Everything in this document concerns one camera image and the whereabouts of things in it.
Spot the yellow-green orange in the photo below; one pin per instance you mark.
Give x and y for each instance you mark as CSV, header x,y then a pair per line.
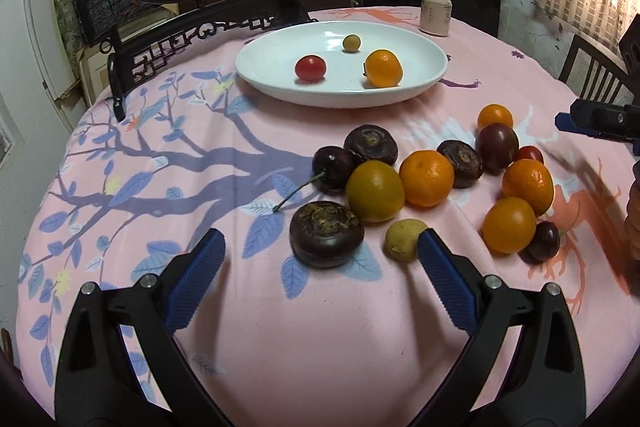
x,y
374,192

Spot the white oval plate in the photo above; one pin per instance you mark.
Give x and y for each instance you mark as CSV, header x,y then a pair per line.
x,y
267,64

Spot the orange mandarin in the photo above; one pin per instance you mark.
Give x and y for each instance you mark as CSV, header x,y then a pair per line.
x,y
529,179
383,69
428,178

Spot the dark water chestnut front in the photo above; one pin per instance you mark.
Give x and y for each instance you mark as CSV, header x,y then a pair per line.
x,y
325,235

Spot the yellow-orange kumquat fruit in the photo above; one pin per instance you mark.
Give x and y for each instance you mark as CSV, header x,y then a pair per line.
x,y
509,226

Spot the small brown longan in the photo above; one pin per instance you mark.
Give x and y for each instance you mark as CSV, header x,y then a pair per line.
x,y
351,43

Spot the red cherry tomato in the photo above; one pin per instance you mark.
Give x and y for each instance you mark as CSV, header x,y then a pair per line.
x,y
530,152
310,68

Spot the pale drink can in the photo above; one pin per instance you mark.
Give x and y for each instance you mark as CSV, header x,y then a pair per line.
x,y
435,17

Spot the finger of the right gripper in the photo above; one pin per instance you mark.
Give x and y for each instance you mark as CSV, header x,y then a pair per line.
x,y
564,123

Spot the dark water chestnut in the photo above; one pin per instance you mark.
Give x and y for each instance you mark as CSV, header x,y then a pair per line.
x,y
467,163
372,142
325,235

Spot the person's right hand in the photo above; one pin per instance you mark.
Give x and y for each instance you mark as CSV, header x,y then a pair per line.
x,y
632,221

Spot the small tan longan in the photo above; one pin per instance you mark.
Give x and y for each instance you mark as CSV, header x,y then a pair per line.
x,y
401,239

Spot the dark water chestnut back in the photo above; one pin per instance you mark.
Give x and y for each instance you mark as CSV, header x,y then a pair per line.
x,y
372,142

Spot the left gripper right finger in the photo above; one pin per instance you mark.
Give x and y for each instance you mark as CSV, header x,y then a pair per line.
x,y
545,381

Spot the dark cherry right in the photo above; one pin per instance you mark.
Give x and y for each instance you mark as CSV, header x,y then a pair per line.
x,y
545,243

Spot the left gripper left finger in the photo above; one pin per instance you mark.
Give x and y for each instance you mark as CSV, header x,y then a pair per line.
x,y
96,384

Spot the pink floral tablecloth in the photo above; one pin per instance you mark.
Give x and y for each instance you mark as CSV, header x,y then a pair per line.
x,y
276,342

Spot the dark purple plum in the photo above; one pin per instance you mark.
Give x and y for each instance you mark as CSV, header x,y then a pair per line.
x,y
497,145

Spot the dark slatted chair right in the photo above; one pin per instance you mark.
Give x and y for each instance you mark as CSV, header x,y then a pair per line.
x,y
594,76

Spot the dark cherry with stem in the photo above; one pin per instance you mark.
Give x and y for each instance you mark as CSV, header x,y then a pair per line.
x,y
331,167

